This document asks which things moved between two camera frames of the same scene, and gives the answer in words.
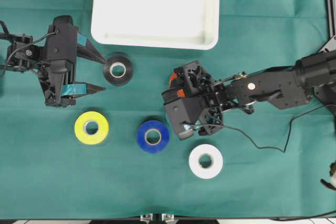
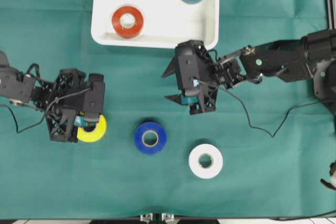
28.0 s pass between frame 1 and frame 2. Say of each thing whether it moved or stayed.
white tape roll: stayed
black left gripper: moved
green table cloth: stayed
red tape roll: moved
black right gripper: moved
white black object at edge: stayed
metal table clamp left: stayed
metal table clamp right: stayed
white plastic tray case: stayed
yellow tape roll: moved
